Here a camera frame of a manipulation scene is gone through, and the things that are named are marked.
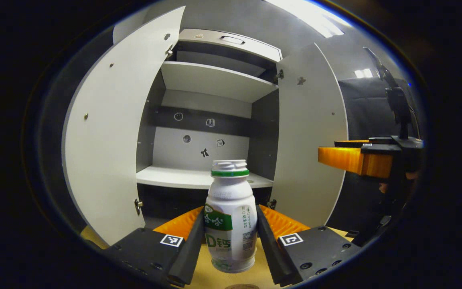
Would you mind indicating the white bottle with green label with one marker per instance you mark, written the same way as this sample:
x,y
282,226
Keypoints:
x,y
231,208

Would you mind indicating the black backdrop cloth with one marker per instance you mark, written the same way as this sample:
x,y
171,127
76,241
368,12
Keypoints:
x,y
367,112

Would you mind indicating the small ceiling light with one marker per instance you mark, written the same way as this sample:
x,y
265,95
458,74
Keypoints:
x,y
363,73

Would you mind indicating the white cabinet shelf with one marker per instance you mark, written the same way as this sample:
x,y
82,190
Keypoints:
x,y
215,80

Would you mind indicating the grey cabinet door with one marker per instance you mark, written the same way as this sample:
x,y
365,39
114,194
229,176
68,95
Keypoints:
x,y
307,152
110,140

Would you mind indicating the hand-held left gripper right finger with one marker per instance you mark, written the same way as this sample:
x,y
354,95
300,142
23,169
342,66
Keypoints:
x,y
271,253

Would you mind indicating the grey cabinet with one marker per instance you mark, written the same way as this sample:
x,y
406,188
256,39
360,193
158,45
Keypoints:
x,y
199,150

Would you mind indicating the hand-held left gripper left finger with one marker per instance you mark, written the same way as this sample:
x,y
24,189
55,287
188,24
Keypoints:
x,y
191,253

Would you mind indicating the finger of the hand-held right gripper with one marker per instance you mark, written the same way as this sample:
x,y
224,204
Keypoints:
x,y
347,158
355,142

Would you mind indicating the long ceiling light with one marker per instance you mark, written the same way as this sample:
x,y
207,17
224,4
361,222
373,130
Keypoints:
x,y
311,16

